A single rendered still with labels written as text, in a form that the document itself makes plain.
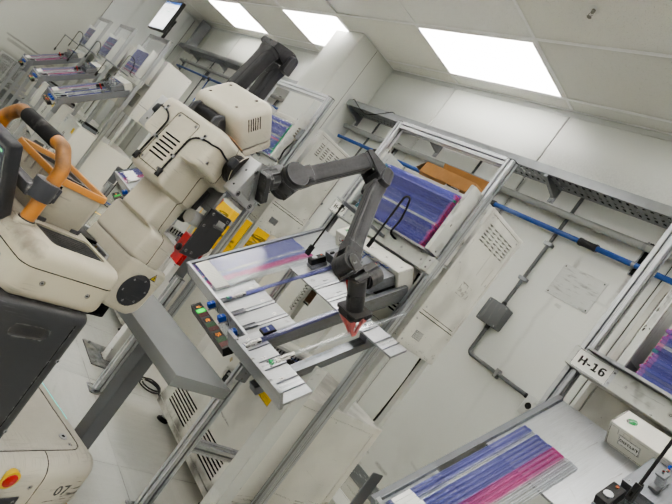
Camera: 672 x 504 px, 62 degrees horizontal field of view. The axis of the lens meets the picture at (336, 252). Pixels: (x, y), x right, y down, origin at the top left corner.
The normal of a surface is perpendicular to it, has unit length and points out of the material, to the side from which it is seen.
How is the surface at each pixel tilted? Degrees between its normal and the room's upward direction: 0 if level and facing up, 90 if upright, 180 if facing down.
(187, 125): 82
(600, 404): 90
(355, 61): 90
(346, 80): 90
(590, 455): 44
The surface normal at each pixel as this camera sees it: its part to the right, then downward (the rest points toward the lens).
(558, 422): 0.00, -0.89
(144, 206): -0.31, -0.40
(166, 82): 0.52, 0.39
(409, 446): -0.61, -0.45
